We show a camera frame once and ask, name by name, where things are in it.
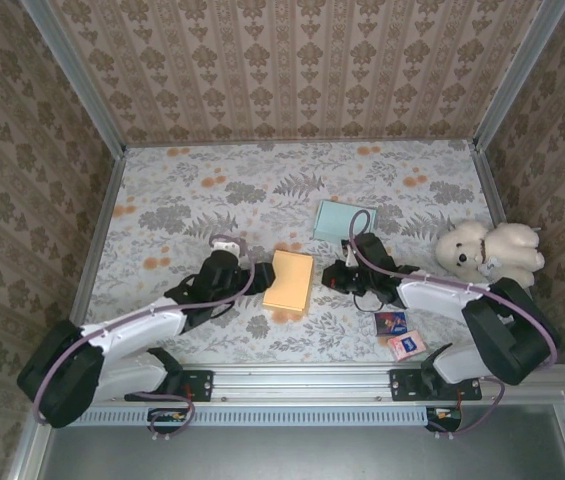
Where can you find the orange paper box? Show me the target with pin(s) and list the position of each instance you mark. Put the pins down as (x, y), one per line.
(289, 280)

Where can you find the teal paper box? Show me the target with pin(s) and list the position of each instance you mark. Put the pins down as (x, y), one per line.
(334, 220)

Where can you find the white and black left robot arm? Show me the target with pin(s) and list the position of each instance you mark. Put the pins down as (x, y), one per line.
(132, 327)

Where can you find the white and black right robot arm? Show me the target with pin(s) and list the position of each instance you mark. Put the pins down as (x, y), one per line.
(442, 300)

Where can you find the dark blue small packet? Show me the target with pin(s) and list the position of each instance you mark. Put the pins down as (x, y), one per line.
(390, 323)

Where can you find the pink small packet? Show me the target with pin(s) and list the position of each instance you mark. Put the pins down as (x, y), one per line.
(406, 346)

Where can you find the floral patterned table cover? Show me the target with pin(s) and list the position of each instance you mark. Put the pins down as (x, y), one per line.
(187, 200)

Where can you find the white plush teddy dog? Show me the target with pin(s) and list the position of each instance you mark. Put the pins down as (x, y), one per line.
(512, 245)

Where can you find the grey metal sheet panel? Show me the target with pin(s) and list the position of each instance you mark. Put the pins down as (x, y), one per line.
(302, 455)

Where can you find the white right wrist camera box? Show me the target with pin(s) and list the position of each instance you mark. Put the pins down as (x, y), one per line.
(349, 252)

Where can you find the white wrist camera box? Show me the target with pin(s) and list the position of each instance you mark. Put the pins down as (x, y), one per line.
(349, 252)
(224, 248)

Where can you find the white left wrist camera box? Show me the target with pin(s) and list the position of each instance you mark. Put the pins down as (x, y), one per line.
(224, 248)

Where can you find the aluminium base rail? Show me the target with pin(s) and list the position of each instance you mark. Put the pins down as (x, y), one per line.
(302, 380)

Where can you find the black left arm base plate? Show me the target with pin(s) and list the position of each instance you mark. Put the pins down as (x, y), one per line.
(202, 385)

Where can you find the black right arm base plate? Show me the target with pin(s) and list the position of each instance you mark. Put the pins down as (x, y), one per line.
(399, 385)

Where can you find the aluminium table side rail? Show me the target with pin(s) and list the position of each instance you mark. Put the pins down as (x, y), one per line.
(494, 200)
(94, 250)

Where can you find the aluminium frame post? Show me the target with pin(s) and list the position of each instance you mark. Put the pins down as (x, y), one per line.
(517, 75)
(77, 80)

